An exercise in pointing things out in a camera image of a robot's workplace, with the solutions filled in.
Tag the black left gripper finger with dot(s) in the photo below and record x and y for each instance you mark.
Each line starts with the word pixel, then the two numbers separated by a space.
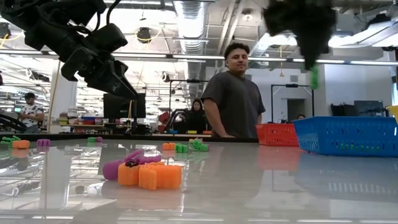
pixel 109 87
pixel 119 73

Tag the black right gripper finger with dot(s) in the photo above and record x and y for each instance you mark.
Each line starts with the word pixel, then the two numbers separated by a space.
pixel 312 56

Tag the orange skeleton toy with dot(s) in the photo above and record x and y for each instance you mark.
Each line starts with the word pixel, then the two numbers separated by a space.
pixel 161 177
pixel 21 144
pixel 168 146

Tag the green and purple toy cluster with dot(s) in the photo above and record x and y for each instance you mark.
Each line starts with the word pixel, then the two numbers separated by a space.
pixel 199 145

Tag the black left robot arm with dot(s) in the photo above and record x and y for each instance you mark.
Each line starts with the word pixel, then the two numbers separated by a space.
pixel 46 25

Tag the black monitor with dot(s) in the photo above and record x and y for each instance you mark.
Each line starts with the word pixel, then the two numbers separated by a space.
pixel 124 109

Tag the shelf with coloured boxes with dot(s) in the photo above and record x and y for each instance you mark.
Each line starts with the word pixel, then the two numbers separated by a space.
pixel 81 119

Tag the white building column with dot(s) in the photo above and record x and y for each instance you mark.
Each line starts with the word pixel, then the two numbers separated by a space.
pixel 66 105

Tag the black ceiling device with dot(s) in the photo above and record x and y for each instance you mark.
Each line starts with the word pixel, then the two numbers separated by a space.
pixel 144 34

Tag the black background equipment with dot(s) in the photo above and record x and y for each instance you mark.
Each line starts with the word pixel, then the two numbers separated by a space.
pixel 342 110

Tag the person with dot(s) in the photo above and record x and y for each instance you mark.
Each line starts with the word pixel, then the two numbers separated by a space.
pixel 196 119
pixel 233 99
pixel 31 113
pixel 300 117

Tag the dark screen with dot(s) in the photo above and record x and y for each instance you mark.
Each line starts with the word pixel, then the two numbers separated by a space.
pixel 370 108

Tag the small blue background bin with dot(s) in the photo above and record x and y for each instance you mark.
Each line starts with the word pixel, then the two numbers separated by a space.
pixel 173 132

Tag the long LED light bar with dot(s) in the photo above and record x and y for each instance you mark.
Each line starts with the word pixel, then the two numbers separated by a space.
pixel 199 57

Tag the green exit sign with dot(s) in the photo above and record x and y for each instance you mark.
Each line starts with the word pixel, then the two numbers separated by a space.
pixel 17 109

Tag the red plastic basket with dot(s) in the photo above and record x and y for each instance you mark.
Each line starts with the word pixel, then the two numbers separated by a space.
pixel 276 135

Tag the blue plastic basket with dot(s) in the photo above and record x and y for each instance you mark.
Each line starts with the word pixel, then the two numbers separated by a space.
pixel 348 135

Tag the small yellow background bin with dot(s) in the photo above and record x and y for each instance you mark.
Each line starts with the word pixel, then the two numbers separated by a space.
pixel 192 132

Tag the yellow plastic basket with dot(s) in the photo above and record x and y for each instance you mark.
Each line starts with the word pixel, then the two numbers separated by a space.
pixel 394 110

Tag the small orange background bin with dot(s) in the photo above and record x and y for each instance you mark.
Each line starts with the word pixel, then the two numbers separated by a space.
pixel 207 132

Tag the wall vent grille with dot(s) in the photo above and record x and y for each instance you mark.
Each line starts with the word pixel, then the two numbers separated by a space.
pixel 293 78

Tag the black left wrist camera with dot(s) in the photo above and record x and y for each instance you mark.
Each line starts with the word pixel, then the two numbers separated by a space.
pixel 107 37

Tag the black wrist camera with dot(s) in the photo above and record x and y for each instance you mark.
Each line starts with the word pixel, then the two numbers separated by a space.
pixel 107 37
pixel 278 20

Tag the black metal frame rig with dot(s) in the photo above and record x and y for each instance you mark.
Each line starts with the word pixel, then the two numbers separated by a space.
pixel 186 81
pixel 292 85

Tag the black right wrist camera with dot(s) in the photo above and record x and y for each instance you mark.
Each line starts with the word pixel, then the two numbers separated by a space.
pixel 278 20

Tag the silver round air duct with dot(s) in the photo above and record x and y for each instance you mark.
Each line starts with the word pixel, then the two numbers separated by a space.
pixel 191 31

